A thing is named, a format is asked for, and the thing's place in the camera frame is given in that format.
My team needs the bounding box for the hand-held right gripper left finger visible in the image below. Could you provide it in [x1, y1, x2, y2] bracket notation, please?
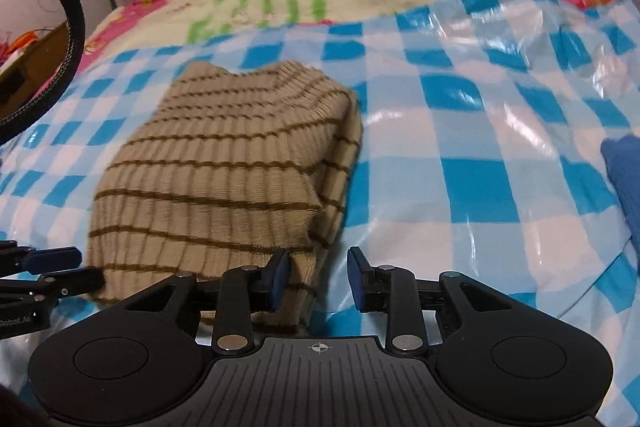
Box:
[116, 249, 292, 356]

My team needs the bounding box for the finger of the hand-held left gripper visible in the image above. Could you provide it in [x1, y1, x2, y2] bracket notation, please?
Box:
[0, 242, 84, 276]
[0, 267, 107, 304]

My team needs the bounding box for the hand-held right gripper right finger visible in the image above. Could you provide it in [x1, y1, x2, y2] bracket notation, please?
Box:
[347, 246, 522, 356]

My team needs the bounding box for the beige striped knit sweater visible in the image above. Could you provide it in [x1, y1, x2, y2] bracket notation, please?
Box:
[86, 60, 364, 336]

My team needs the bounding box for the blue checked plastic sheet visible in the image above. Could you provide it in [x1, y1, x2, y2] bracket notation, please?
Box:
[0, 0, 640, 427]

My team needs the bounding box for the wooden desk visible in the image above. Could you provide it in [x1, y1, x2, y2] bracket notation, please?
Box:
[0, 21, 72, 118]

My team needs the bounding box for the blue cloth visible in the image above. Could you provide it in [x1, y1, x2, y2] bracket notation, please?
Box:
[599, 134, 640, 259]

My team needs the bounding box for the black braided cable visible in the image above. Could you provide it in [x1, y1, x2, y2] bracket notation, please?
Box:
[0, 0, 87, 144]

